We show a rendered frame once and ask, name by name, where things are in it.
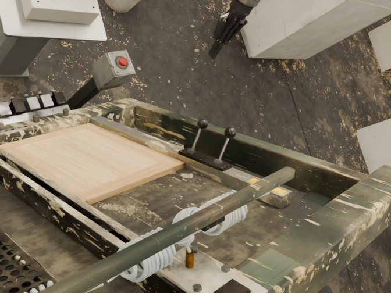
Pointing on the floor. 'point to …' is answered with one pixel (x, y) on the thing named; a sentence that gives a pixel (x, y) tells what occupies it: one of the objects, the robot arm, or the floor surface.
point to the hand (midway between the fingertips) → (216, 48)
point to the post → (83, 95)
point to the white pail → (121, 4)
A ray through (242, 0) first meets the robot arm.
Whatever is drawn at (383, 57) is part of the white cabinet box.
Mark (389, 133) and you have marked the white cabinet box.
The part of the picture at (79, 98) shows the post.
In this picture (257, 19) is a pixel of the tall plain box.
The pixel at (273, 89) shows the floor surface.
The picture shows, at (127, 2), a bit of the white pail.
